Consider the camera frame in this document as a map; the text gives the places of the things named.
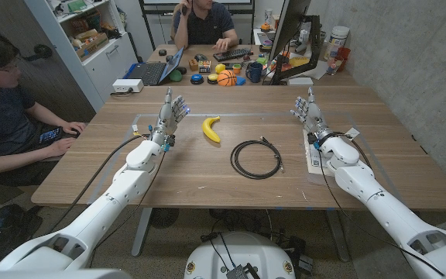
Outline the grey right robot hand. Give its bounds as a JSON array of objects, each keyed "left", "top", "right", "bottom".
[{"left": 290, "top": 86, "right": 335, "bottom": 143}]

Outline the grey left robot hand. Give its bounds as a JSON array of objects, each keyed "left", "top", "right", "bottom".
[{"left": 149, "top": 86, "right": 191, "bottom": 147}]

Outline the yellow toy banana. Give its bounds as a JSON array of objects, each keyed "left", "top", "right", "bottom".
[{"left": 201, "top": 115, "right": 222, "bottom": 144}]

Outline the printed paper sheet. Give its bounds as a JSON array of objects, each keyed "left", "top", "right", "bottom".
[{"left": 302, "top": 128, "right": 340, "bottom": 178}]

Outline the orange toy basketball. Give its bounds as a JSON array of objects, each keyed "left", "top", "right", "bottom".
[{"left": 216, "top": 69, "right": 238, "bottom": 88}]

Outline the blue open laptop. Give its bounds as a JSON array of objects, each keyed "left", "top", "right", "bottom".
[{"left": 123, "top": 46, "right": 186, "bottom": 87}]

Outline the clear drinking glass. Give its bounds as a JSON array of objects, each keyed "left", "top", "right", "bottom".
[{"left": 326, "top": 57, "right": 340, "bottom": 77}]

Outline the white power box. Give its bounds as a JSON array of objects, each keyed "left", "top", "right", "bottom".
[{"left": 111, "top": 78, "right": 145, "bottom": 94}]

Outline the red cup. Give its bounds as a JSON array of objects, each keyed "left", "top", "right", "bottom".
[{"left": 337, "top": 46, "right": 352, "bottom": 71}]

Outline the dark blue mug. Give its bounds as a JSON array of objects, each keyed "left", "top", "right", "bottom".
[{"left": 245, "top": 61, "right": 264, "bottom": 84}]

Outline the white wipes canister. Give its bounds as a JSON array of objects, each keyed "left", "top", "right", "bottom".
[{"left": 323, "top": 26, "right": 351, "bottom": 61}]

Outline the white shelf cabinet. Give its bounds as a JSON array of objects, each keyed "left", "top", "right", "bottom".
[{"left": 23, "top": 0, "right": 139, "bottom": 113}]

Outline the black keyboard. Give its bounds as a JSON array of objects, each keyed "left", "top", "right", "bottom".
[{"left": 212, "top": 46, "right": 252, "bottom": 63}]

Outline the black computer monitor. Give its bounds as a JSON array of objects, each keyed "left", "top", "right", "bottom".
[{"left": 268, "top": 0, "right": 312, "bottom": 63}]

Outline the cardboard box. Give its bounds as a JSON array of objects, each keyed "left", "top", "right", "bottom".
[{"left": 74, "top": 32, "right": 110, "bottom": 62}]

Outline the person in dark polo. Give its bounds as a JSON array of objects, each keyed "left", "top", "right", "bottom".
[{"left": 170, "top": 0, "right": 240, "bottom": 53}]

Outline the grey table leg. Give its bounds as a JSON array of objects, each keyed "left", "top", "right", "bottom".
[
  {"left": 131, "top": 208, "right": 153, "bottom": 257},
  {"left": 326, "top": 208, "right": 351, "bottom": 263}
]

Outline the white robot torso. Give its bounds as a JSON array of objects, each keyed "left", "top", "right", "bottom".
[{"left": 184, "top": 231, "right": 297, "bottom": 279}]

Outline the person with black hair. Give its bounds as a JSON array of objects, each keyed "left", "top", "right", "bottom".
[{"left": 0, "top": 26, "right": 87, "bottom": 187}]

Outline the black backpack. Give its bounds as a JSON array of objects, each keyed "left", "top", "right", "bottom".
[{"left": 0, "top": 203, "right": 44, "bottom": 270}]

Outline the black coiled cable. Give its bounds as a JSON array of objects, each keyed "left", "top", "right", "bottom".
[{"left": 229, "top": 136, "right": 285, "bottom": 181}]

